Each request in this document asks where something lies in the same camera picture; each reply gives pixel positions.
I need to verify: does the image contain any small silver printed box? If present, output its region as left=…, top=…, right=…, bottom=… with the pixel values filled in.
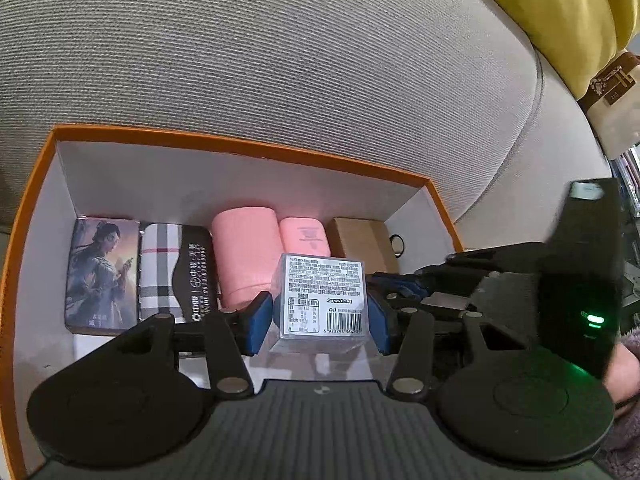
left=271, top=254, right=369, bottom=354

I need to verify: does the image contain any pink pump lotion bottle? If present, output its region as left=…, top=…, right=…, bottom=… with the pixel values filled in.
left=279, top=217, right=331, bottom=257

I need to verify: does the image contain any person's right hand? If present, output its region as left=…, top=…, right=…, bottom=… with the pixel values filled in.
left=603, top=342, right=640, bottom=417

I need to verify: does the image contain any pink cylindrical cup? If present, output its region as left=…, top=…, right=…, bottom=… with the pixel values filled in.
left=212, top=207, right=284, bottom=311

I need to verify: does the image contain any yellow pillow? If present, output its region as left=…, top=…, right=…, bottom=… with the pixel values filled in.
left=495, top=0, right=639, bottom=99

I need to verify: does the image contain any brown cardboard box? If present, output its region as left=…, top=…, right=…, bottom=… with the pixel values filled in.
left=326, top=218, right=399, bottom=274

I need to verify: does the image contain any illustrated lady card box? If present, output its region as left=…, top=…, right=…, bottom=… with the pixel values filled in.
left=64, top=217, right=140, bottom=335

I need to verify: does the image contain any plaid check case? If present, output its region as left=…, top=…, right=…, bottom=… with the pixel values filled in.
left=138, top=223, right=216, bottom=323

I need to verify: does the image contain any orange cardboard box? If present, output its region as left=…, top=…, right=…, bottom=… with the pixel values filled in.
left=1, top=125, right=461, bottom=479

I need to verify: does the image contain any cream mini suitcase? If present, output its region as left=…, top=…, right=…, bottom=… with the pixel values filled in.
left=578, top=50, right=640, bottom=160

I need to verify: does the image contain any stack of magazines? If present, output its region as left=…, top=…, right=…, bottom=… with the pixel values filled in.
left=610, top=146, right=640, bottom=218

